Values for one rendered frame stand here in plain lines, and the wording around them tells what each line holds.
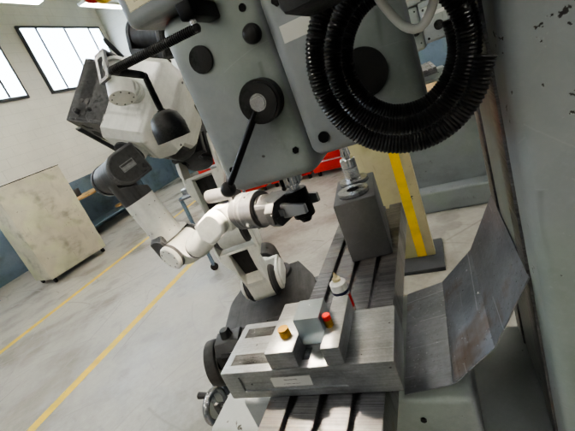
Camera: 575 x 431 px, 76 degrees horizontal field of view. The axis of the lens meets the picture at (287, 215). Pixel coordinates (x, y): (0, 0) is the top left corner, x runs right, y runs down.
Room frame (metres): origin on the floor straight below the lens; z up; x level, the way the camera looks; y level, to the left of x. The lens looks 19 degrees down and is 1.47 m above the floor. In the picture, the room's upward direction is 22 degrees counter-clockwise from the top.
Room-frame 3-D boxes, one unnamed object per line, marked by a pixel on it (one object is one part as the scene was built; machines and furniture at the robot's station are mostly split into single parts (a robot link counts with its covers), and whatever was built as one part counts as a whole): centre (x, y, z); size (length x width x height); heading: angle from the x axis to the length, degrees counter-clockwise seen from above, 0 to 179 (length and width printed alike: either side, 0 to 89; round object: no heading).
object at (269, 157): (0.75, -0.04, 1.47); 0.21 x 0.19 x 0.32; 154
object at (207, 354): (1.38, 0.52, 0.50); 0.20 x 0.05 x 0.20; 172
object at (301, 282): (1.59, 0.22, 0.59); 0.64 x 0.52 x 0.33; 172
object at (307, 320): (0.62, 0.03, 1.04); 0.06 x 0.05 x 0.06; 156
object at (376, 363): (0.63, 0.06, 0.98); 0.35 x 0.15 x 0.11; 66
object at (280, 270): (1.62, 0.22, 0.68); 0.21 x 0.20 x 0.13; 172
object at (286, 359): (0.64, 0.08, 1.02); 0.15 x 0.06 x 0.04; 156
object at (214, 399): (0.97, 0.41, 0.63); 0.16 x 0.12 x 0.12; 64
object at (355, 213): (1.06, -0.22, 1.03); 0.22 x 0.12 x 0.20; 162
